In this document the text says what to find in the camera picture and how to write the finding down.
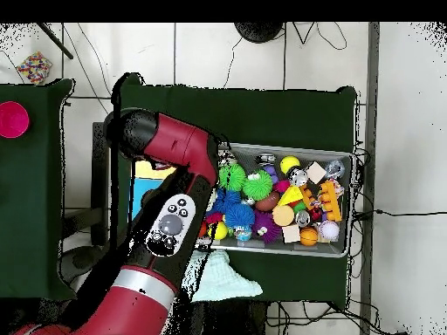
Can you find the yellow toy cheese wedge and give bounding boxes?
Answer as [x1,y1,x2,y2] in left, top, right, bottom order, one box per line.
[278,184,305,207]

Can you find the wooden box with three holes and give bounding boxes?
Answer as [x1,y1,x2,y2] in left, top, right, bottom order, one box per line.
[131,159,179,210]

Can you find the clear mesh bin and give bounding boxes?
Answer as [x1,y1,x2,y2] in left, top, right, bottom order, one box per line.
[208,141,354,258]

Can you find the blue spiky ball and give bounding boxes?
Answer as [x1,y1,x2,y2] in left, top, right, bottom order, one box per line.
[225,203,257,233]

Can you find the purple spiky ball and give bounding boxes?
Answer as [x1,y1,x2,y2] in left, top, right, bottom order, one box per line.
[255,212,280,244]

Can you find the yellow tennis ball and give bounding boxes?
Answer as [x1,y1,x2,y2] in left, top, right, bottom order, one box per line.
[279,155,301,175]

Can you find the dark green tablecloth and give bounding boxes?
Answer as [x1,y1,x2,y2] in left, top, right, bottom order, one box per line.
[0,79,74,301]
[111,72,359,303]

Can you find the plain wooden cube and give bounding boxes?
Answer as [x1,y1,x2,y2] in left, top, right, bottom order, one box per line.
[306,161,328,184]

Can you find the mint green cloth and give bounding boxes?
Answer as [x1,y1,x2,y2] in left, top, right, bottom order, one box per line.
[189,249,264,304]

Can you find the small orange basketball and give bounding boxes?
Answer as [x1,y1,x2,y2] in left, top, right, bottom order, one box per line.
[299,227,320,247]

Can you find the orange toy building block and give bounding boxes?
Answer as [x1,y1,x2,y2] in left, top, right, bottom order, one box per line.
[319,180,343,223]

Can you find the white baseball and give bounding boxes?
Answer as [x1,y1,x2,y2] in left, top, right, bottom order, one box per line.
[319,220,340,243]

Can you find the black chair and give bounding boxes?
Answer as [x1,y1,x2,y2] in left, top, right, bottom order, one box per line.
[61,121,112,280]

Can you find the black round stand base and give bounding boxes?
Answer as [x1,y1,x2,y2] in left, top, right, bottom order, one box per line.
[233,22,284,43]

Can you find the pink cup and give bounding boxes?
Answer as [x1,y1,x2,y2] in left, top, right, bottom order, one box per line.
[0,100,31,140]

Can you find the black rod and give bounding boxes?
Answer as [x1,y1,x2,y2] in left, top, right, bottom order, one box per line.
[36,23,74,60]

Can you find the multicoloured patterned object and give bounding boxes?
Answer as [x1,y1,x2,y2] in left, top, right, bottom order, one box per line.
[15,51,53,85]

